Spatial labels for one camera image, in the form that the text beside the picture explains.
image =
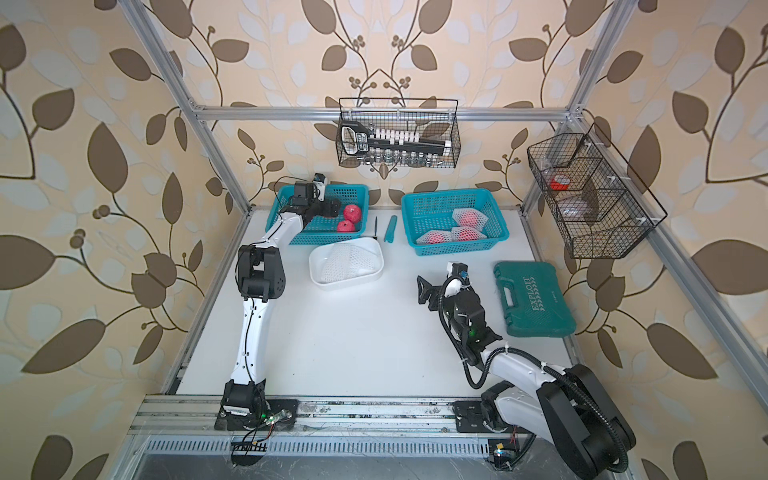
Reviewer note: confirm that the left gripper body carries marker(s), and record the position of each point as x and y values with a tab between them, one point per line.
321	208

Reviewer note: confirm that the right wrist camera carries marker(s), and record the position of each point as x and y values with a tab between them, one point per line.
457	279

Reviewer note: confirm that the green tool case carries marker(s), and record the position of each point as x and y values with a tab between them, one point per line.
532	302

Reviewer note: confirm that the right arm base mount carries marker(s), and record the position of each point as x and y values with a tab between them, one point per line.
500	410

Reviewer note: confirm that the teal knife sheath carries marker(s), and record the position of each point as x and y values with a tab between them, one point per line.
391	229

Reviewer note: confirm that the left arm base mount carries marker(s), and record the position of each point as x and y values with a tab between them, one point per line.
246	407

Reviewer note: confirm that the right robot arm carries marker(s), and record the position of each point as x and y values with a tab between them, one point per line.
567	406

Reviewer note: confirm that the right teal plastic basket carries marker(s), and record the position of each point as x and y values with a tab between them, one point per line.
452	221

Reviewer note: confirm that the teal plastic basket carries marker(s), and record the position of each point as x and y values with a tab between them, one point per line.
452	221
322	231

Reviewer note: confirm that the black white tool set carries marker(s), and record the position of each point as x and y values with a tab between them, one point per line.
357	139

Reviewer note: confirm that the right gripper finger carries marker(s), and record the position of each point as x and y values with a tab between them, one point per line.
425	290
434	294

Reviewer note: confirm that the back black wire basket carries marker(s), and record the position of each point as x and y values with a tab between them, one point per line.
432	117

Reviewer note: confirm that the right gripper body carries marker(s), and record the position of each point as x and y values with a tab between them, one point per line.
449	307

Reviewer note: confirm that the side black wire basket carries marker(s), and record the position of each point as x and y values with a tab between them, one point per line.
608	209

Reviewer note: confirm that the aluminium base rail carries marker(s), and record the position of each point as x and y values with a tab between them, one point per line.
365	427

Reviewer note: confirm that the left teal plastic basket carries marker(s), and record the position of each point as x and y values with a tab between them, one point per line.
322	231

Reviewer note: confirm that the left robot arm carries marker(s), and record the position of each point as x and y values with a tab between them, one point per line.
261	280

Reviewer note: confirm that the white plastic tray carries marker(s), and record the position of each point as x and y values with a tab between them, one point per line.
319	255

